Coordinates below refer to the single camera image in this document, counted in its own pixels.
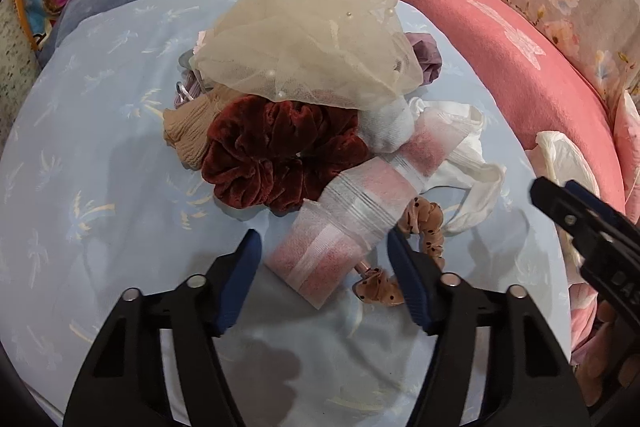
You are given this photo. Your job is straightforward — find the purple fabric cloth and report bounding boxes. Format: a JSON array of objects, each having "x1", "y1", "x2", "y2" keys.
[{"x1": 405, "y1": 32, "x2": 442, "y2": 86}]

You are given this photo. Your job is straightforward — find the white lined trash bin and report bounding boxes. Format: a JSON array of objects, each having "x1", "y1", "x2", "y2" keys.
[{"x1": 526, "y1": 131, "x2": 600, "y2": 285}]

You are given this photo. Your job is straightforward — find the person right hand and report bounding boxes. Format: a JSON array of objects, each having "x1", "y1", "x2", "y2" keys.
[{"x1": 575, "y1": 300, "x2": 639, "y2": 407}]

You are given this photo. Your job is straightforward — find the pink white small pillow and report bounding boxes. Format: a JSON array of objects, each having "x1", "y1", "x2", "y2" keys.
[{"x1": 613, "y1": 91, "x2": 640, "y2": 223}]

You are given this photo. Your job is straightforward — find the pink fleece blanket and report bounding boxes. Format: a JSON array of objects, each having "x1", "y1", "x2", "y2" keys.
[{"x1": 402, "y1": 0, "x2": 625, "y2": 211}]

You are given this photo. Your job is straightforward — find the white crumpled cloth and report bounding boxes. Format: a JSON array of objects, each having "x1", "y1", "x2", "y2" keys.
[{"x1": 409, "y1": 96, "x2": 506, "y2": 235}]

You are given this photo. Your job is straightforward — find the brown dotted scrunchie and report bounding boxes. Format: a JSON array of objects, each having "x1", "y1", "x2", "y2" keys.
[{"x1": 352, "y1": 196, "x2": 445, "y2": 307}]

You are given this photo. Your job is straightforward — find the pink white gauze cloth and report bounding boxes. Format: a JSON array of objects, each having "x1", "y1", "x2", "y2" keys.
[{"x1": 266, "y1": 103, "x2": 483, "y2": 309}]

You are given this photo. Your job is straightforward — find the tan pleated scrunchie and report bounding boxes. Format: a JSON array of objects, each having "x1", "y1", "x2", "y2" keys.
[{"x1": 163, "y1": 84, "x2": 241, "y2": 171}]

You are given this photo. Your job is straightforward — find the dark red velvet scrunchie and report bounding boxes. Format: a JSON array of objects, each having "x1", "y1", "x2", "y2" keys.
[{"x1": 201, "y1": 95, "x2": 370, "y2": 213}]

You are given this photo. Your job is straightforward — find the metal hair clip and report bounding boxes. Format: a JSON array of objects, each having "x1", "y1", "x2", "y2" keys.
[{"x1": 174, "y1": 69, "x2": 205, "y2": 108}]

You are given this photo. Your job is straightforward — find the beige tulle fabric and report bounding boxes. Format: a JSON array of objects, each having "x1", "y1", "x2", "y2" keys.
[{"x1": 190, "y1": 0, "x2": 423, "y2": 110}]

